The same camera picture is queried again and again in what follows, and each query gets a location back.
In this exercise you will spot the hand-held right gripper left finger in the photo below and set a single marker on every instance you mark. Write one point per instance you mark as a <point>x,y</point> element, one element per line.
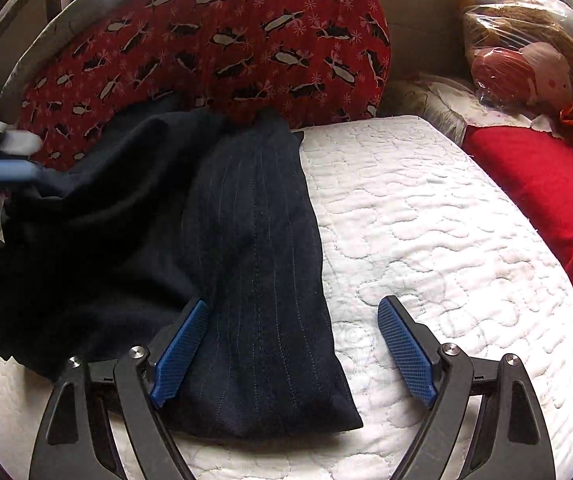
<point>179,355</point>

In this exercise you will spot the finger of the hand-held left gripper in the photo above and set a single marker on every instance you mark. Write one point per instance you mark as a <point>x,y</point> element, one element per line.
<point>1,171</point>
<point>14,141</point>

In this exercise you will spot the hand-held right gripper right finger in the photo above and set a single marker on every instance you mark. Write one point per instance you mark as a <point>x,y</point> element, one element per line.
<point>406,355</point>

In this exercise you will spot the navy pinstriped zip jacket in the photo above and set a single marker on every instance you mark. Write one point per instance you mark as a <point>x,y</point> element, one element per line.
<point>256,260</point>

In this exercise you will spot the grey pillow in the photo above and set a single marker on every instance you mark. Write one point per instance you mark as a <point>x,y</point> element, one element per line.
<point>31,45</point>

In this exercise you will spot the white quilted mattress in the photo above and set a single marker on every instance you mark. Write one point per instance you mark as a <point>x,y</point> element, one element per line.
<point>441,235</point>

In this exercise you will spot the red cushion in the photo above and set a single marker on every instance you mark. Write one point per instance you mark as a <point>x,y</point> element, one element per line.
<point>556,195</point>

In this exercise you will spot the beige patterned pillow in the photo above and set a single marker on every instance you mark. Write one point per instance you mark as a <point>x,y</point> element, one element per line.
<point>431,105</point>

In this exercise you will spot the red printed quilt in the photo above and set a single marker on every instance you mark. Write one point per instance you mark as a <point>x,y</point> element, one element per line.
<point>266,35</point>

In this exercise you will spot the doll in plastic bag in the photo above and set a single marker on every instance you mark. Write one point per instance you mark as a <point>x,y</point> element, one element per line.
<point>541,75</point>

